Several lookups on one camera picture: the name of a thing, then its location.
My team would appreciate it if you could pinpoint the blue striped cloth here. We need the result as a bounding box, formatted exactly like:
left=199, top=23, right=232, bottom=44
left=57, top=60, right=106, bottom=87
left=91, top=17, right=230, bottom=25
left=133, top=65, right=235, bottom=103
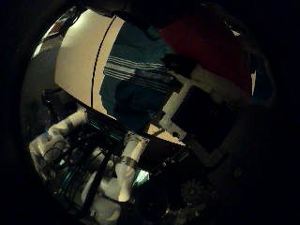
left=98, top=21, right=190, bottom=134

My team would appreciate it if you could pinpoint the glowing monitor screen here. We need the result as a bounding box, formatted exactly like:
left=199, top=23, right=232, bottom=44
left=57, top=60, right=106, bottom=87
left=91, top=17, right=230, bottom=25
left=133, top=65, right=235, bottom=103
left=132, top=168, right=151, bottom=188

